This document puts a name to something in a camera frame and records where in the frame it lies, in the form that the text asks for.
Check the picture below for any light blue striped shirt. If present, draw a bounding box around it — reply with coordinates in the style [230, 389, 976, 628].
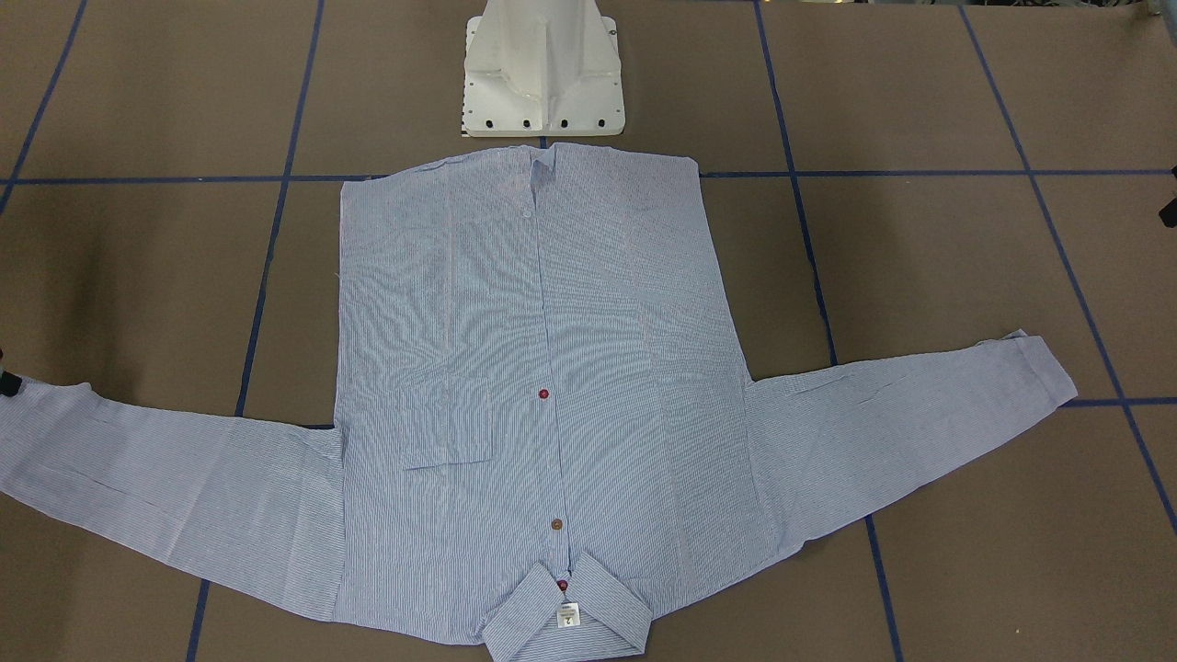
[4, 143, 1077, 661]

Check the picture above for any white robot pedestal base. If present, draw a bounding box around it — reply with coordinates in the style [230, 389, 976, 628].
[460, 1, 627, 138]

